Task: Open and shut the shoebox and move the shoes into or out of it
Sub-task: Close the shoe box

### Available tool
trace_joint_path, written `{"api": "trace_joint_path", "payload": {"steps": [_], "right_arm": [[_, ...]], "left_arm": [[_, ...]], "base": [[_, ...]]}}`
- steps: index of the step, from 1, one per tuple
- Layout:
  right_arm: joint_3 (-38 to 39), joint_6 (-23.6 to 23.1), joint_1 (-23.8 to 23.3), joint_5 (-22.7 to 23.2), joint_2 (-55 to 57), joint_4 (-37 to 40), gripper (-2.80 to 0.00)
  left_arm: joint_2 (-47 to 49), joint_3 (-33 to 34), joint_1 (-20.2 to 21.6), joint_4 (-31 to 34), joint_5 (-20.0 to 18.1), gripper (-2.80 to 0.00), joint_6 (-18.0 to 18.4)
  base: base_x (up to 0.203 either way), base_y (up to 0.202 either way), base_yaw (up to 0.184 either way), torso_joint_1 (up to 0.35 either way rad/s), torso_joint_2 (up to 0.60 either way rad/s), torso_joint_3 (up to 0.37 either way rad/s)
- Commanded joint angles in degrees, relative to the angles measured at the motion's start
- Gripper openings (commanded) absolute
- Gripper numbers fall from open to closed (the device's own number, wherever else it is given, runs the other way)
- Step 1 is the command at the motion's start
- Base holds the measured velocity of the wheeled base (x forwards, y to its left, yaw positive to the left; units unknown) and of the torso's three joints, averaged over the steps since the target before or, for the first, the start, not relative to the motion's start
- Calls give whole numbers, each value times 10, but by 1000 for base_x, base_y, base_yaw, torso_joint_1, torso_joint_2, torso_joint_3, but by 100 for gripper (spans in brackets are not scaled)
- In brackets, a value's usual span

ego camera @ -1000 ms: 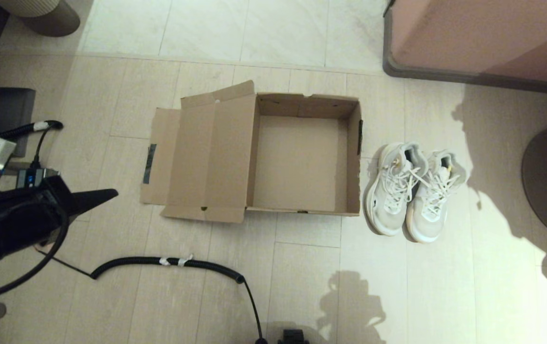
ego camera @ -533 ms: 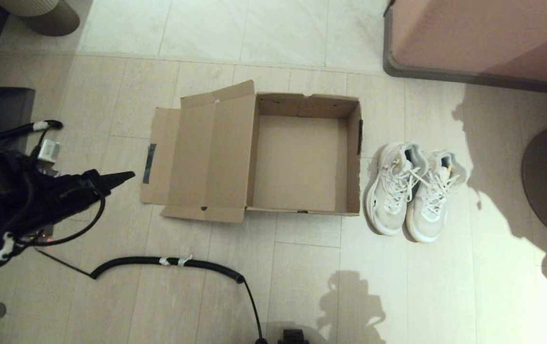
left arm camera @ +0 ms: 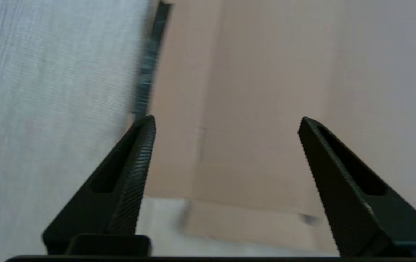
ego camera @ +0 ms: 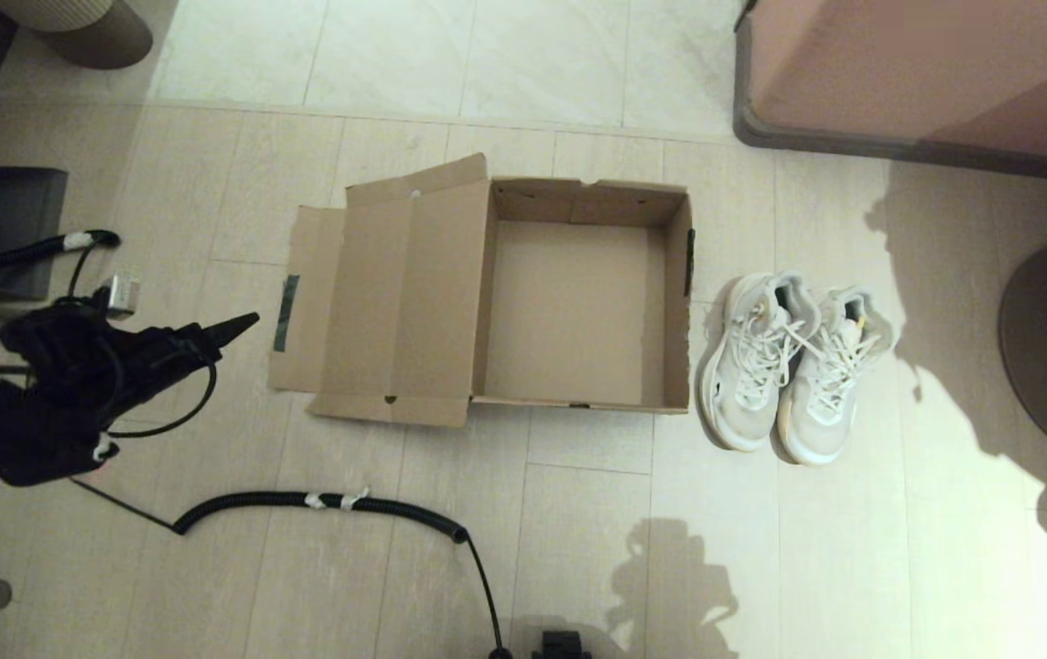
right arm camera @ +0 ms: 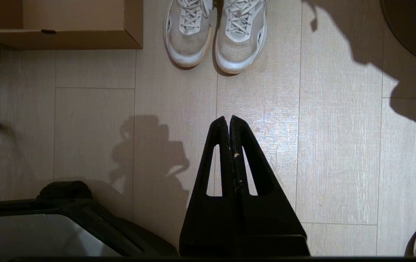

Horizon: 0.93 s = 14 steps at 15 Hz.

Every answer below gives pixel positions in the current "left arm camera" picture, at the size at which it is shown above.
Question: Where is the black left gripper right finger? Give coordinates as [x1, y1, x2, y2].
[298, 117, 416, 257]

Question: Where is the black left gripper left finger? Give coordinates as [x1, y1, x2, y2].
[42, 115, 156, 255]

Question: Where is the brown cardboard shoe box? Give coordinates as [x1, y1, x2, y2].
[132, 0, 416, 255]

